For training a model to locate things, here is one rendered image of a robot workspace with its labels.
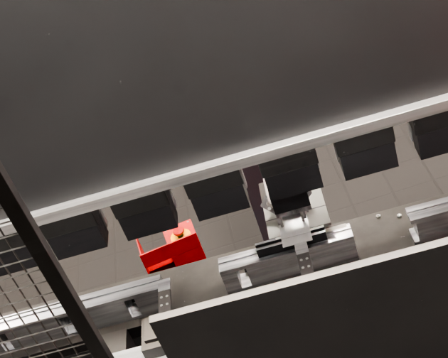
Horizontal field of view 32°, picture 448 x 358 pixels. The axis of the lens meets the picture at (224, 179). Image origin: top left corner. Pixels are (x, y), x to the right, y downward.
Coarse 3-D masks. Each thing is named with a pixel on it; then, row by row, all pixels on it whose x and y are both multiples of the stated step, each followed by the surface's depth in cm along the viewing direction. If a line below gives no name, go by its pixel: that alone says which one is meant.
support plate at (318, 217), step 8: (264, 192) 237; (312, 192) 230; (320, 192) 229; (312, 200) 228; (320, 200) 227; (320, 208) 224; (272, 216) 227; (312, 216) 222; (320, 216) 221; (328, 216) 221; (272, 224) 224; (312, 224) 220; (320, 224) 219; (328, 224) 219; (272, 232) 222
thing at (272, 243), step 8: (312, 232) 218; (320, 232) 216; (272, 240) 219; (280, 240) 219; (312, 240) 217; (320, 240) 218; (256, 248) 220; (264, 248) 218; (272, 248) 218; (280, 248) 218; (288, 248) 218
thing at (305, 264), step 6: (294, 246) 214; (300, 246) 213; (306, 246) 213; (300, 252) 212; (306, 252) 211; (300, 258) 210; (306, 258) 209; (300, 264) 208; (306, 264) 207; (300, 270) 206; (306, 270) 206; (312, 270) 205
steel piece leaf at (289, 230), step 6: (288, 216) 225; (294, 216) 224; (300, 216) 224; (306, 216) 223; (288, 222) 223; (294, 222) 222; (300, 222) 221; (306, 222) 221; (282, 228) 222; (288, 228) 221; (294, 228) 220; (300, 228) 220; (306, 228) 219; (282, 234) 220; (288, 234) 219; (294, 234) 218
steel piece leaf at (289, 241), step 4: (308, 232) 217; (296, 236) 218; (300, 236) 217; (304, 236) 217; (308, 236) 216; (284, 240) 218; (288, 240) 217; (292, 240) 217; (296, 240) 216; (300, 240) 216; (304, 240) 215; (308, 240) 215; (284, 244) 216; (288, 244) 216; (292, 244) 215
